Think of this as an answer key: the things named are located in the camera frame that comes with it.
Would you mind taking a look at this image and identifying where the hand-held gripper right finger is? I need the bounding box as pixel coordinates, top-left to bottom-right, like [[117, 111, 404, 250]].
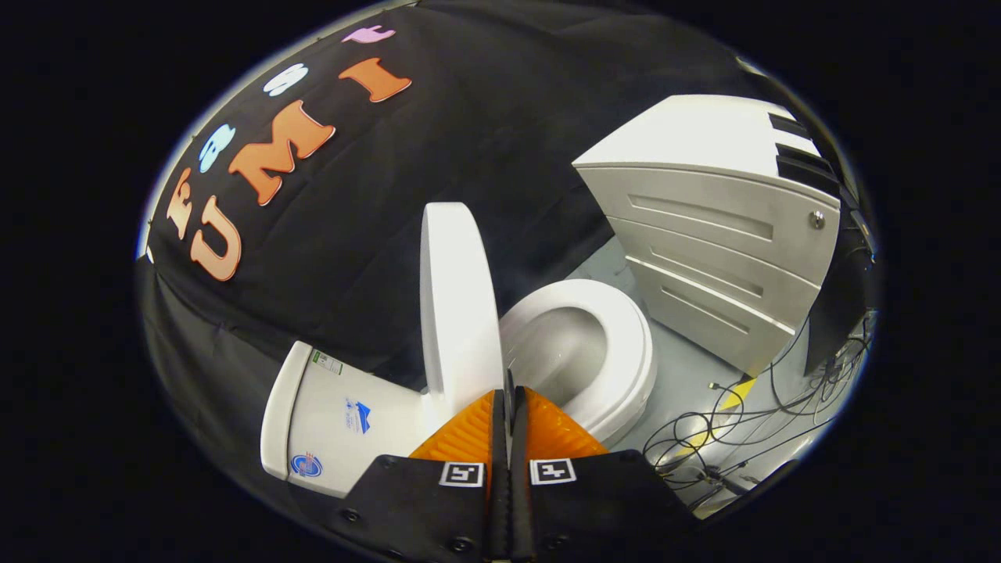
[[507, 385, 701, 563]]

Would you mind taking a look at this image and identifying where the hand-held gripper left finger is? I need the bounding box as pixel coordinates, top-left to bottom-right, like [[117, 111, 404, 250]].
[[328, 389, 511, 563]]

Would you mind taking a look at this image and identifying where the white toilet lid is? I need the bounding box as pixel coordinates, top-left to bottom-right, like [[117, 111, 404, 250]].
[[420, 202, 505, 419]]

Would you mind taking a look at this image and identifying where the white toilet seat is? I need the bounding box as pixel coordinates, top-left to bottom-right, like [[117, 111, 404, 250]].
[[500, 279, 656, 443]]

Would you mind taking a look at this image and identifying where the white toilet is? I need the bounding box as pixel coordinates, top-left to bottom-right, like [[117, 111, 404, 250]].
[[260, 301, 650, 499]]

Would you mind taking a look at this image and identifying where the yellow floor tape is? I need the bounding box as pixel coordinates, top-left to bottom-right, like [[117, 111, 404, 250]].
[[676, 375, 758, 458]]

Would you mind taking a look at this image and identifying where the white drawer cabinet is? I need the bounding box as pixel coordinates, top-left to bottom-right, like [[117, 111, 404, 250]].
[[572, 94, 841, 376]]

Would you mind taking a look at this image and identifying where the black backdrop cloth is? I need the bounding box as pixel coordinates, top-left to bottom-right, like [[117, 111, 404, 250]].
[[137, 0, 783, 501]]

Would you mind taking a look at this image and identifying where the dark box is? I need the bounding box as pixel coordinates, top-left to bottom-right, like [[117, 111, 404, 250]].
[[805, 203, 873, 376]]

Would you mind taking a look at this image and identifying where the tangle of black cables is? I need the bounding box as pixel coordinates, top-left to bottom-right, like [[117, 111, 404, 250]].
[[641, 313, 873, 509]]

